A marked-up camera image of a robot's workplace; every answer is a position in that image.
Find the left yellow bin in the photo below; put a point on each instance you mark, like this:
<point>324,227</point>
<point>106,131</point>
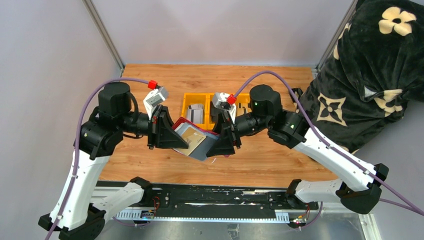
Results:
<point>192,98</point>

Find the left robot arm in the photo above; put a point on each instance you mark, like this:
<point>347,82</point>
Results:
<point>76,216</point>

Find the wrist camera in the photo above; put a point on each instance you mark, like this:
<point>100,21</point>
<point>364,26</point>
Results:
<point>153,99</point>
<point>226,102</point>

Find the black cards stack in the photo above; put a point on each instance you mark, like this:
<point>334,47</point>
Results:
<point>213,113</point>

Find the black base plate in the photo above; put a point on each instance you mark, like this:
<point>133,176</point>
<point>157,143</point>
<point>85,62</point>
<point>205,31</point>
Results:
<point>220,202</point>

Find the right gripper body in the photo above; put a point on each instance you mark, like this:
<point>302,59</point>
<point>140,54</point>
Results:
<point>235,132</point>

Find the aluminium frame rail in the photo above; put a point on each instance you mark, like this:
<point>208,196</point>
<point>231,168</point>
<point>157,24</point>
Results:
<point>113,200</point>

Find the red leather card holder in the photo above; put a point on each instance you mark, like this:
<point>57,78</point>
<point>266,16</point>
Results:
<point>200,152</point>

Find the white cards stack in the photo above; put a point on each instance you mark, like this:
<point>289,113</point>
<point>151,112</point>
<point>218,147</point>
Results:
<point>195,113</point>

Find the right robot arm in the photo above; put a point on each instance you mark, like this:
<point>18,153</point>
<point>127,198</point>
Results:
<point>358,183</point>

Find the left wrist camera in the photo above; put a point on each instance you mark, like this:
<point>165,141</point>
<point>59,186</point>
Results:
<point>153,99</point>

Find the tan cards stack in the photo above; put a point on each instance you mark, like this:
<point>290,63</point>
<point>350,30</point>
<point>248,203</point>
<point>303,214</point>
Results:
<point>242,108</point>

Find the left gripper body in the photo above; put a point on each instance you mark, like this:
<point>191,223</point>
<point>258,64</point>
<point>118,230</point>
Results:
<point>153,128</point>

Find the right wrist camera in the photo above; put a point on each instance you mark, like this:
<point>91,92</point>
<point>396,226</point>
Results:
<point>226,102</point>

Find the tan logo card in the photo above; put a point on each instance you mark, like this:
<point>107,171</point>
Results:
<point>194,138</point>

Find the black floral blanket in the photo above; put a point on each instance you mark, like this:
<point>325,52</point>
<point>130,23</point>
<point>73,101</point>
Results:
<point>375,69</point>

